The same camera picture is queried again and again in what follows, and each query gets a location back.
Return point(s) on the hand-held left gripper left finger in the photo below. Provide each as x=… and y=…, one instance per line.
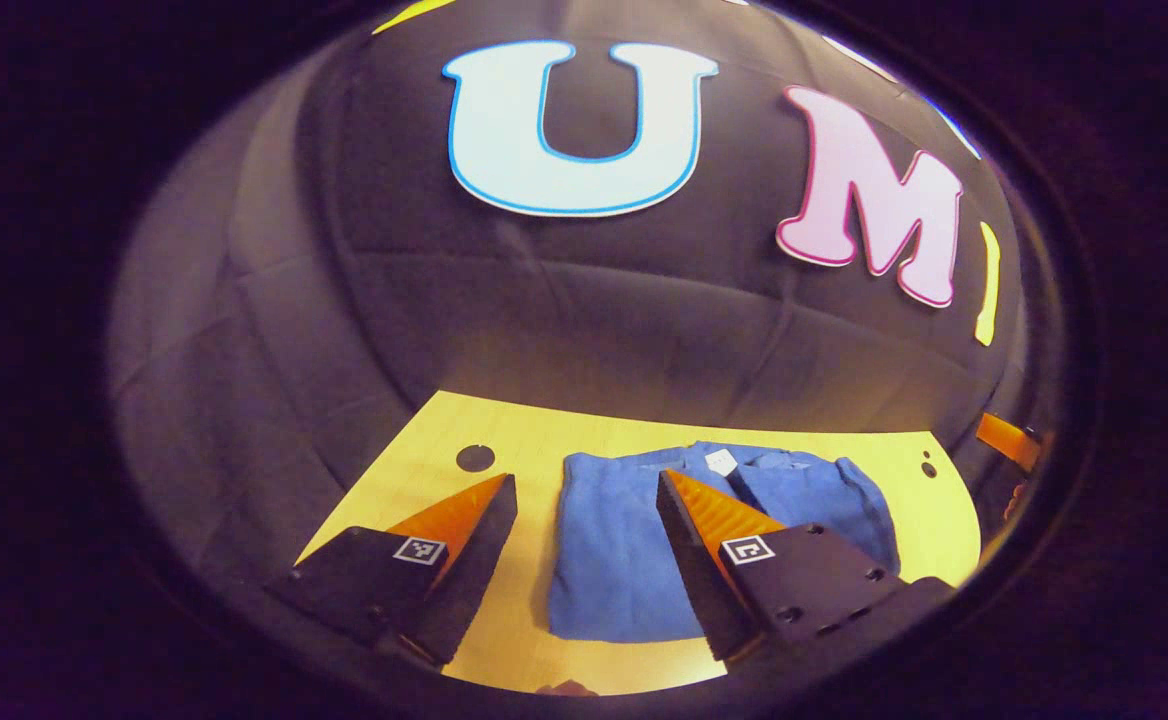
x=474, y=560

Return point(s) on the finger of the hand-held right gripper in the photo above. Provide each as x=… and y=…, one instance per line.
x=1009, y=440

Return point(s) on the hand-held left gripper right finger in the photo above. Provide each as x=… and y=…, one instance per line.
x=689, y=560

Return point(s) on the blue shirt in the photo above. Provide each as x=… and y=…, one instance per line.
x=609, y=550

